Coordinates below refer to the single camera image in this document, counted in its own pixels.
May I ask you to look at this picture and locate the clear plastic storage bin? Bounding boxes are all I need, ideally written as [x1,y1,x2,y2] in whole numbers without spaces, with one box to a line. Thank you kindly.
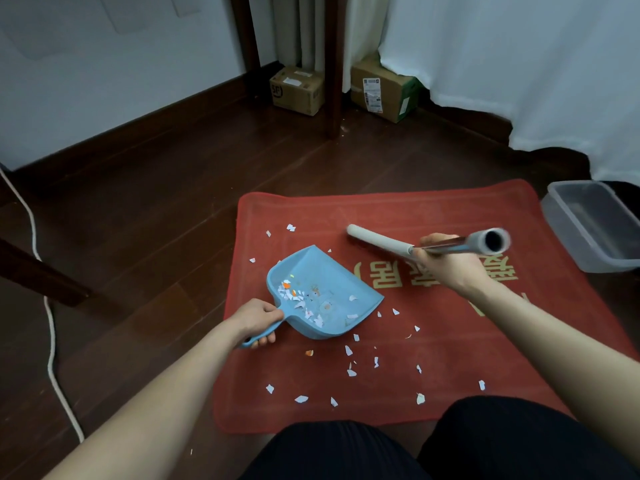
[539,180,640,274]

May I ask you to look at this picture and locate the person's right forearm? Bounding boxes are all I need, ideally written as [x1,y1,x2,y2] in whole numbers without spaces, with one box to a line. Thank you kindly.
[467,279,640,471]

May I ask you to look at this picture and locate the white curtain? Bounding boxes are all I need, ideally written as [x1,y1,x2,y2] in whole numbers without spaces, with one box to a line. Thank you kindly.
[377,0,640,188]

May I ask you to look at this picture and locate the small brown cardboard box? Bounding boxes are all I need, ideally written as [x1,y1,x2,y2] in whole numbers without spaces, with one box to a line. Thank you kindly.
[269,65,326,117]

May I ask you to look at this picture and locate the beige curtain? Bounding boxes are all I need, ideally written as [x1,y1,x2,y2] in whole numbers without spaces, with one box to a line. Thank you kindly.
[247,0,391,93]

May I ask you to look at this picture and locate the person's left hand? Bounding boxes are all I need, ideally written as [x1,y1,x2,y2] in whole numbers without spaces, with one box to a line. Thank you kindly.
[227,298,286,351]

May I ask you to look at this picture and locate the blue plastic dustpan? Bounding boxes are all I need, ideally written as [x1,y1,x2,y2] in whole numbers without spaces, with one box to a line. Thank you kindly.
[239,244,385,349]

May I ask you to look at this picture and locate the cardboard box with green side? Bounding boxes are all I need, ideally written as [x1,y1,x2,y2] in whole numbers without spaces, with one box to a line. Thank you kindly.
[349,52,421,125]

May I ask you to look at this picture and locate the white broom with metal handle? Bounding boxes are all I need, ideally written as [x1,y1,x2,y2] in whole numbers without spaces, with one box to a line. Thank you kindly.
[346,223,512,263]

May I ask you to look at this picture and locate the person's black trousers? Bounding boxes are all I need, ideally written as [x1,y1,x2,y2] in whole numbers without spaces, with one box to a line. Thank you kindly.
[239,395,640,480]

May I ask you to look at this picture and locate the red doormat gold lettering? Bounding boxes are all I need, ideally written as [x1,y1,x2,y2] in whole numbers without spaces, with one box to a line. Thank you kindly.
[212,178,640,435]

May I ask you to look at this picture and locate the white paper scraps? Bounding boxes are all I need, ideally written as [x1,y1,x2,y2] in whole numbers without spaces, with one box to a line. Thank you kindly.
[249,223,487,408]

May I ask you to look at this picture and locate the white cable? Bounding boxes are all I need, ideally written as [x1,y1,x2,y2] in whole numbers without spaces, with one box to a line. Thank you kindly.
[0,164,86,445]

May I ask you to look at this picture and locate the person's right hand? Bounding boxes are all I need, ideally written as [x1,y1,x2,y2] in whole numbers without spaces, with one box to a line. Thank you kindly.
[411,233,489,295]

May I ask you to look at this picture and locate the person's left forearm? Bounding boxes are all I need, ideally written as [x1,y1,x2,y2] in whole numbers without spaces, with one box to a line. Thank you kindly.
[42,319,251,480]

